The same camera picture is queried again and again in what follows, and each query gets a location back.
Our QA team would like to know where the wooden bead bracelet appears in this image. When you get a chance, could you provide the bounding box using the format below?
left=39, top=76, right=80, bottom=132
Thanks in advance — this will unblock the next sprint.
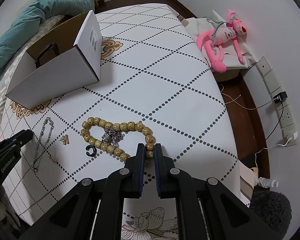
left=80, top=116, right=156, bottom=168

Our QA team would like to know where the small gold earring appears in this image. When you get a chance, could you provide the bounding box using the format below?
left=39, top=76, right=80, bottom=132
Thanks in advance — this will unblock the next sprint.
left=49, top=155, right=58, bottom=163

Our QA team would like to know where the gold earring piece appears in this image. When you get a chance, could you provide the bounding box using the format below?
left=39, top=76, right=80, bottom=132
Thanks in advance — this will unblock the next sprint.
left=60, top=134, right=70, bottom=145

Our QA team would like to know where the silver pendant charm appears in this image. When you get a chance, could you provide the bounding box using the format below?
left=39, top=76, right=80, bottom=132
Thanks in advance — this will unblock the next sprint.
left=102, top=128, right=125, bottom=148

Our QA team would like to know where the white power strip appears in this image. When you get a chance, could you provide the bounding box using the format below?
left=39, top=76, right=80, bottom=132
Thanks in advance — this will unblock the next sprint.
left=256, top=56, right=298, bottom=147

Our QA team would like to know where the black smartwatch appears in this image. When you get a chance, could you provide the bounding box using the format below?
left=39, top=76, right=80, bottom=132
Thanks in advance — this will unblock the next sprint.
left=34, top=42, right=60, bottom=68

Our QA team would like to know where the white cardboard box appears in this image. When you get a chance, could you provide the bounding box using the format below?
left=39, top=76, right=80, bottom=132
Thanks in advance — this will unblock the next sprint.
left=6, top=10, right=102, bottom=109

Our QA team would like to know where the black charger plug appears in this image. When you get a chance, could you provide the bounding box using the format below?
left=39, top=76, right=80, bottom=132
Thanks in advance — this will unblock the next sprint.
left=273, top=91, right=288, bottom=104

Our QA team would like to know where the white patterned tablecloth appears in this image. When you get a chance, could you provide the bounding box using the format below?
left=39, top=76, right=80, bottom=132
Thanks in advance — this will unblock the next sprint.
left=0, top=4, right=240, bottom=227

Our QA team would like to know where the pink panther plush toy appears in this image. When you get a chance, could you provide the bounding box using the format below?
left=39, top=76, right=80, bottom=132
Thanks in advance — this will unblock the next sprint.
left=196, top=9, right=247, bottom=73

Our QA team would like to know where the grey clothes hanger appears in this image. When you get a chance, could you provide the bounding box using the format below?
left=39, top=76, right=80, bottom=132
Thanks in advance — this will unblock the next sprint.
left=207, top=17, right=226, bottom=46

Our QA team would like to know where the teal duvet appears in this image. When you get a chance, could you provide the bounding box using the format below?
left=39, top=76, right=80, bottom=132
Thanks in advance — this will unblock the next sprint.
left=0, top=0, right=94, bottom=76

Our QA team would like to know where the thin silver bracelet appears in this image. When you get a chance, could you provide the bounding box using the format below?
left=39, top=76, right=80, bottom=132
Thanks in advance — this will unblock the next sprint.
left=32, top=116, right=55, bottom=172

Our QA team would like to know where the black ring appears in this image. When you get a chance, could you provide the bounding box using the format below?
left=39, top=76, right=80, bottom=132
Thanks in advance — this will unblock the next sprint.
left=84, top=144, right=97, bottom=157

